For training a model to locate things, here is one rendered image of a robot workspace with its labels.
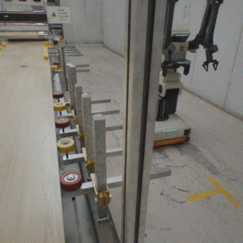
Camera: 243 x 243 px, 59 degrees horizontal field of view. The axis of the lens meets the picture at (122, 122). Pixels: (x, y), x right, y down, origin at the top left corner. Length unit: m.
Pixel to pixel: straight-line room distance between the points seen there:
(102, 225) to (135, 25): 0.79
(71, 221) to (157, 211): 1.01
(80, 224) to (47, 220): 0.35
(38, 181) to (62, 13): 4.76
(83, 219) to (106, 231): 0.18
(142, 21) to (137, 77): 0.07
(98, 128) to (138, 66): 0.41
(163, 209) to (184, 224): 0.20
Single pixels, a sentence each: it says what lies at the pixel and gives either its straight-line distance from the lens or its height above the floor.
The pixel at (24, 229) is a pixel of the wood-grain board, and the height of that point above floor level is 0.90.
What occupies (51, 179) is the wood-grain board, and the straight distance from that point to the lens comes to 0.85.
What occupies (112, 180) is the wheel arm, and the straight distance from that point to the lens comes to 0.88.
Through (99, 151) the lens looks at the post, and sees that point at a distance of 0.71.
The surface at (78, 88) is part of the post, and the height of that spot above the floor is 1.10.
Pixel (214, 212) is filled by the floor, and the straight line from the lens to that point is 2.05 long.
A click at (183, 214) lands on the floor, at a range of 1.96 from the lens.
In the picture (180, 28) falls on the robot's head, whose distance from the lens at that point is 2.30.
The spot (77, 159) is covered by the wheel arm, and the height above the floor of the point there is 0.81.
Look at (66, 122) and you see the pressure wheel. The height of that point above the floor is 0.90.
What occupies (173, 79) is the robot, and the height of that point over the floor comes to 0.83.
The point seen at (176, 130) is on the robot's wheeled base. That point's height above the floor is 0.23.
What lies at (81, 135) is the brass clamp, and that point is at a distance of 1.21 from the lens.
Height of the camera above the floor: 1.44
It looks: 26 degrees down
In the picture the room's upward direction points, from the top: 1 degrees clockwise
